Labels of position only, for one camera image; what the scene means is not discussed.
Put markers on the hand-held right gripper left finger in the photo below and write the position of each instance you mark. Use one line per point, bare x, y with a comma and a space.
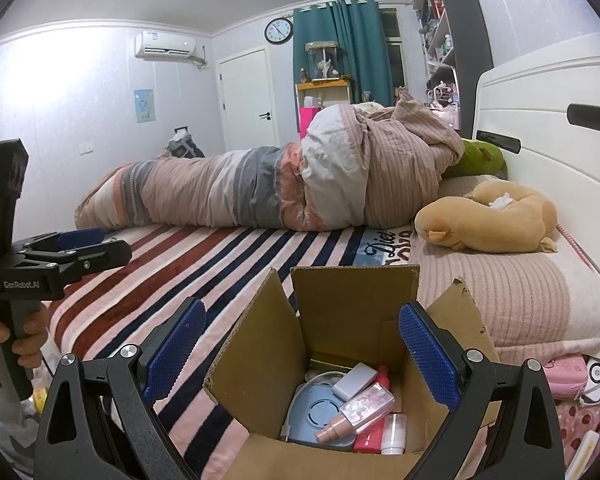
175, 355

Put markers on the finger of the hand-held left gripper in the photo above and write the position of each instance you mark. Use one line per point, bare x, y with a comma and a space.
110, 252
82, 237

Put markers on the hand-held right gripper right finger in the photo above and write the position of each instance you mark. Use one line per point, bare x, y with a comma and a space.
427, 355

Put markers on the clear pink spray bottle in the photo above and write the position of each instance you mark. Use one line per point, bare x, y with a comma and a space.
367, 405

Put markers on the lavender small case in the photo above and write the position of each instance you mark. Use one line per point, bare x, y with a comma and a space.
352, 382

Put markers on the brown cardboard box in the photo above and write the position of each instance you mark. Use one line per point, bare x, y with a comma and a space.
260, 360

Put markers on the white small jar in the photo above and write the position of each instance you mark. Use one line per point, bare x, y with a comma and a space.
394, 435

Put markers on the red tube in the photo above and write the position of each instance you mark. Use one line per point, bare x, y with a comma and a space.
367, 440

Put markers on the blue square device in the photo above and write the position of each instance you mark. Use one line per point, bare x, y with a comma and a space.
312, 410

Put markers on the striped blanket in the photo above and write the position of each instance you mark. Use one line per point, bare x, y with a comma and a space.
190, 260

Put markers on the beige ribbed pillow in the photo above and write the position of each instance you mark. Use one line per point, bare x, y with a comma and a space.
505, 295

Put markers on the grey folded stroller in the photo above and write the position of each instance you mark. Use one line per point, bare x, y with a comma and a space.
182, 145

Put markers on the rolled striped duvet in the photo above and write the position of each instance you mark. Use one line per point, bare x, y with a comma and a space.
230, 185

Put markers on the pink soft toy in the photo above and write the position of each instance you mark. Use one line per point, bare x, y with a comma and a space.
565, 377

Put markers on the tan plush toy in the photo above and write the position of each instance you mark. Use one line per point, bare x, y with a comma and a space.
500, 220

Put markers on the white round device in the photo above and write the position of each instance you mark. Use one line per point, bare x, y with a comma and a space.
597, 375

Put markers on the white door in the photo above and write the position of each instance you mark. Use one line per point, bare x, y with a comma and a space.
247, 105

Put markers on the green plush toy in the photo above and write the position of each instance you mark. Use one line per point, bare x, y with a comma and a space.
480, 157

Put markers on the white air conditioner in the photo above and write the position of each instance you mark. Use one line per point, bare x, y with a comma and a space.
167, 45

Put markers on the pink bag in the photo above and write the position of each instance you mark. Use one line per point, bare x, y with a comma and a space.
307, 120

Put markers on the yellow side table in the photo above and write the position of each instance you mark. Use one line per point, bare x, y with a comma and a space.
325, 85

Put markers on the glass display case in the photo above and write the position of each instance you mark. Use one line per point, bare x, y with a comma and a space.
322, 62

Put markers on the white headboard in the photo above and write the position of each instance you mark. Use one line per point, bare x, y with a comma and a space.
555, 90

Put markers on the teal curtain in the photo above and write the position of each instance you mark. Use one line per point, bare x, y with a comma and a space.
360, 50

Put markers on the tall dark bookshelf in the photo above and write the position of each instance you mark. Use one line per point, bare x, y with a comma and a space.
462, 25

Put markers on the blue wall poster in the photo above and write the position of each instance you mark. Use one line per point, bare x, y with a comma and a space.
144, 106

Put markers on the round wall clock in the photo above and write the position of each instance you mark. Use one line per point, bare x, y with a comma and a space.
278, 30

